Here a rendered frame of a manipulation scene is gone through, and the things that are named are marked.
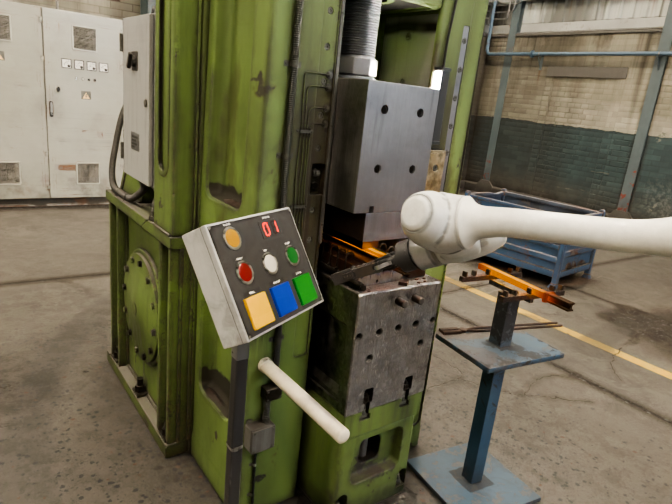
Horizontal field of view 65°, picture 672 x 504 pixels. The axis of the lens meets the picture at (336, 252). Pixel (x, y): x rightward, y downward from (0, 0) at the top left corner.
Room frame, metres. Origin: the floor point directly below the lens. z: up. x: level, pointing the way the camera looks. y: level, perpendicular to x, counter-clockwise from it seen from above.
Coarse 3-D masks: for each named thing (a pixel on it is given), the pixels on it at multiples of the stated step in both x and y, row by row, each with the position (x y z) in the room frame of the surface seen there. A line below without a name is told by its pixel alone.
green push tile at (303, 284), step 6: (300, 276) 1.32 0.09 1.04; (306, 276) 1.34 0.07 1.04; (294, 282) 1.30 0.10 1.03; (300, 282) 1.31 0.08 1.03; (306, 282) 1.33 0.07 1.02; (312, 282) 1.36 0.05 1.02; (300, 288) 1.30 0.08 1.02; (306, 288) 1.32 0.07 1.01; (312, 288) 1.34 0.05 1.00; (300, 294) 1.29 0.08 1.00; (306, 294) 1.31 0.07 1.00; (312, 294) 1.33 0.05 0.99; (300, 300) 1.29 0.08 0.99; (306, 300) 1.30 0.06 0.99; (312, 300) 1.32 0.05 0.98
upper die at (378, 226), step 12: (324, 216) 1.82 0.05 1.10; (336, 216) 1.76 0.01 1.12; (348, 216) 1.71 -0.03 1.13; (360, 216) 1.66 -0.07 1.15; (372, 216) 1.66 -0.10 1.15; (384, 216) 1.69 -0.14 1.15; (396, 216) 1.72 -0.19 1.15; (336, 228) 1.76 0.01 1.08; (348, 228) 1.71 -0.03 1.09; (360, 228) 1.66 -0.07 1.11; (372, 228) 1.66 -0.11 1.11; (384, 228) 1.70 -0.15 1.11; (396, 228) 1.73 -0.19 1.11; (360, 240) 1.65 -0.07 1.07; (372, 240) 1.67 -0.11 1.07
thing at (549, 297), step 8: (480, 264) 2.05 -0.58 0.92; (496, 272) 1.97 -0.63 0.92; (504, 272) 1.97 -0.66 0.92; (504, 280) 1.93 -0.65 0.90; (512, 280) 1.90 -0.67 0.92; (520, 280) 1.89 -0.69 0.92; (536, 288) 1.81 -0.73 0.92; (544, 296) 1.75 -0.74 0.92; (552, 296) 1.73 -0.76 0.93; (560, 296) 1.74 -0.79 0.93; (552, 304) 1.73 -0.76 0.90; (560, 304) 1.71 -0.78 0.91; (568, 304) 1.67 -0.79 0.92
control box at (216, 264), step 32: (224, 224) 1.19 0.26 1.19; (256, 224) 1.28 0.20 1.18; (288, 224) 1.40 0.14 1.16; (192, 256) 1.15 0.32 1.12; (224, 256) 1.14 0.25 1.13; (256, 256) 1.23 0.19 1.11; (224, 288) 1.11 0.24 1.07; (256, 288) 1.18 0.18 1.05; (224, 320) 1.10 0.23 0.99; (288, 320) 1.22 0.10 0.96
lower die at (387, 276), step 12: (324, 240) 1.91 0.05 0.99; (336, 240) 1.91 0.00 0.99; (324, 252) 1.80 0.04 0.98; (336, 252) 1.80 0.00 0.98; (360, 252) 1.80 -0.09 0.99; (384, 252) 1.82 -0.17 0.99; (348, 264) 1.69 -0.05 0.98; (360, 264) 1.69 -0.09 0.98; (372, 276) 1.68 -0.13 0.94; (384, 276) 1.71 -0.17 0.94; (396, 276) 1.75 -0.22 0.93
